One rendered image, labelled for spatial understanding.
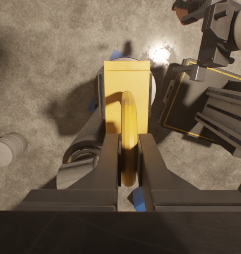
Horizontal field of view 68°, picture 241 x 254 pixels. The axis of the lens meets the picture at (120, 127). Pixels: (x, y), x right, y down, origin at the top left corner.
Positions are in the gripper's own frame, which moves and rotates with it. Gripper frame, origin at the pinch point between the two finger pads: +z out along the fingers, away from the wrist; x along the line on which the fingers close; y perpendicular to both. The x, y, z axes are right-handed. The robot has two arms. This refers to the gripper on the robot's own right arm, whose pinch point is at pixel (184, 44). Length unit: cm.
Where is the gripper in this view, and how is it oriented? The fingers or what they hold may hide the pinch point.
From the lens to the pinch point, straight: 58.7
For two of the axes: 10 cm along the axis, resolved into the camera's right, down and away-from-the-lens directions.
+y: 9.1, 0.5, 4.2
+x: 1.4, -9.7, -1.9
